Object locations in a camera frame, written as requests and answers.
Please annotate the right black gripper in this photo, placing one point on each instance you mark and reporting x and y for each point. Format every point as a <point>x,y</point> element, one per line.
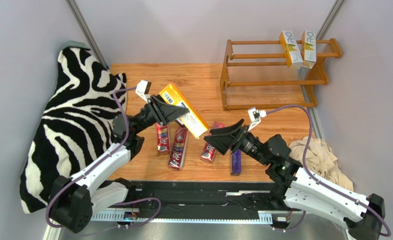
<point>236,137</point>

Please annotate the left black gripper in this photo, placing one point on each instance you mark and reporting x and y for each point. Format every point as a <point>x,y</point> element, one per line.
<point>163,113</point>

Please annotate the purple toothpaste box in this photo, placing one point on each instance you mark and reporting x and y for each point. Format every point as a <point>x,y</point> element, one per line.
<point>236,163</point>

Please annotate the silver yellow R.O.C.S. toothpaste box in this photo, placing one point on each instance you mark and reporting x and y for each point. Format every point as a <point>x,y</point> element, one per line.
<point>291,51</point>

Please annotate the orange white R.O.C.S. toothpaste box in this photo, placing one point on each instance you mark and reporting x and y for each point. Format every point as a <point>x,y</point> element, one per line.
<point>309,49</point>

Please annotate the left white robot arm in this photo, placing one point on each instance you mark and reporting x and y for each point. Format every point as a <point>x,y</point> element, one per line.
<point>75,199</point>

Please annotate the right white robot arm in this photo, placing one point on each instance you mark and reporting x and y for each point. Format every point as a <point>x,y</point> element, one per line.
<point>294,187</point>

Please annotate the orange wooden shelf rack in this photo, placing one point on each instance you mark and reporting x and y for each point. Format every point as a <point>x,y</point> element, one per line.
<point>255,74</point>

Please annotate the small red toothpaste box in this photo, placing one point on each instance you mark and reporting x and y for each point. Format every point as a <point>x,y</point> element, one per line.
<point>163,139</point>

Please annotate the red 3D toothpaste box left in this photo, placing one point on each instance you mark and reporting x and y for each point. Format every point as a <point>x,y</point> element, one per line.
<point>177,155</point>

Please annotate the zebra pattern cushion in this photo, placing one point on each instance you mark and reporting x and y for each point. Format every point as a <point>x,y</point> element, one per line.
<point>76,126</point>

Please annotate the beige crumpled cloth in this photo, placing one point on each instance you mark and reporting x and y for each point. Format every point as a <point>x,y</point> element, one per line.
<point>321,160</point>

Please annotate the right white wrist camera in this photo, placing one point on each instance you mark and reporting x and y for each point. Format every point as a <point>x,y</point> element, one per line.
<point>255,116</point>

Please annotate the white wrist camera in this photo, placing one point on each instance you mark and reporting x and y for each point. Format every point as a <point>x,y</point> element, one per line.
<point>143,89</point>
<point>255,116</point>

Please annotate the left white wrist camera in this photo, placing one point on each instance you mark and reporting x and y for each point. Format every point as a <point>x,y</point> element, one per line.
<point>143,89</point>

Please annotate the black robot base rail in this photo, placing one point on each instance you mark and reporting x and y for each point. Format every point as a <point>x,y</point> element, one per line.
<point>207,202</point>

